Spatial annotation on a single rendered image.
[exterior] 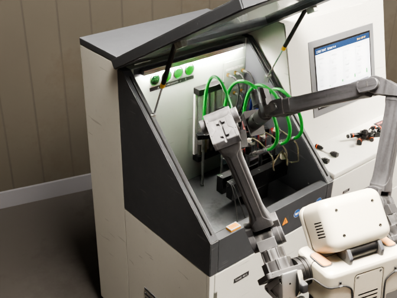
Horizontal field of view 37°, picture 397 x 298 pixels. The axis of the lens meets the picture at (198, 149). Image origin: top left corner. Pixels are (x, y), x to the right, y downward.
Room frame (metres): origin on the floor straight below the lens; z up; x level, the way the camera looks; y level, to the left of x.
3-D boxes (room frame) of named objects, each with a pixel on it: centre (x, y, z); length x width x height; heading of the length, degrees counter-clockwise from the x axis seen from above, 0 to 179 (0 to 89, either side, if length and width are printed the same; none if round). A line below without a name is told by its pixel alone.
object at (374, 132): (2.53, -0.81, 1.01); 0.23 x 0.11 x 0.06; 130
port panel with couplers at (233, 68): (2.52, -0.16, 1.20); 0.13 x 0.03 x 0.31; 130
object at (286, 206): (1.98, -0.30, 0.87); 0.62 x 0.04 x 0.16; 130
